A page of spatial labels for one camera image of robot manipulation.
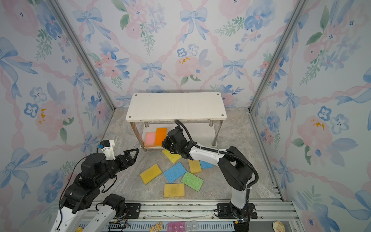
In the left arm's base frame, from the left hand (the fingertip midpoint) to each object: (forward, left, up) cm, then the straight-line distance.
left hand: (134, 152), depth 68 cm
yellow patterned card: (-27, -10, -24) cm, 38 cm away
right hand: (+14, -10, -12) cm, 21 cm away
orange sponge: (+19, -8, -13) cm, 25 cm away
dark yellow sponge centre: (+3, -30, -24) cm, 38 cm away
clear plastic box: (-27, -27, -23) cm, 44 cm away
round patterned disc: (-26, -70, -25) cm, 79 cm away
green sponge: (-6, -28, -23) cm, 37 cm away
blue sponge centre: (-1, -18, -24) cm, 30 cm away
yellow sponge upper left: (+9, -17, -23) cm, 30 cm away
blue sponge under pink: (+4, -36, -24) cm, 44 cm away
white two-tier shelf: (+15, -8, +9) cm, 19 cm away
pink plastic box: (-27, -21, -23) cm, 42 cm away
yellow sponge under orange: (-1, -3, -24) cm, 24 cm away
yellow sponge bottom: (-11, -18, -24) cm, 32 cm away
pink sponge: (+18, -1, -17) cm, 25 cm away
